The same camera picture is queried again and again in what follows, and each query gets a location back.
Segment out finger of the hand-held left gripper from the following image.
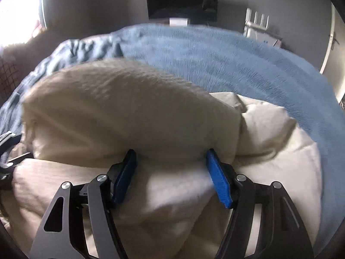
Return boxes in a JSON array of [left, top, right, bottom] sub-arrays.
[[0, 131, 17, 152], [0, 152, 32, 174]]

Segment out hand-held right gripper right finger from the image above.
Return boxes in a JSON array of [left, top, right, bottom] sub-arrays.
[[205, 148, 315, 259]]

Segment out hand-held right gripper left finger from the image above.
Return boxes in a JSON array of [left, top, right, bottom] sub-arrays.
[[29, 149, 138, 259]]

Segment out cream hooded puffer jacket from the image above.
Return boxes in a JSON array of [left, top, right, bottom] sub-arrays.
[[11, 58, 322, 259]]

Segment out blue fleece blanket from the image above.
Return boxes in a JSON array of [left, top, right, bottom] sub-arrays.
[[0, 23, 345, 259]]

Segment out window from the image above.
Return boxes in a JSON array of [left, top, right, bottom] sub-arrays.
[[0, 0, 47, 49]]

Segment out white router with antennas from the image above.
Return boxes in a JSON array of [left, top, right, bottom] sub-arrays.
[[244, 8, 270, 37]]

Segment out small white box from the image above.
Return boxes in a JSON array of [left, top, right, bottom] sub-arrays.
[[169, 17, 189, 26]]

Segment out black flat screen television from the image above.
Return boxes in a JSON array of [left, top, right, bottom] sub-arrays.
[[146, 0, 218, 23]]

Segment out black wire grid panel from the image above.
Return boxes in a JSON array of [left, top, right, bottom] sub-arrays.
[[0, 56, 21, 101]]

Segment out white door with handle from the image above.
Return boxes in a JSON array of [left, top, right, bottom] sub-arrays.
[[319, 5, 340, 74]]

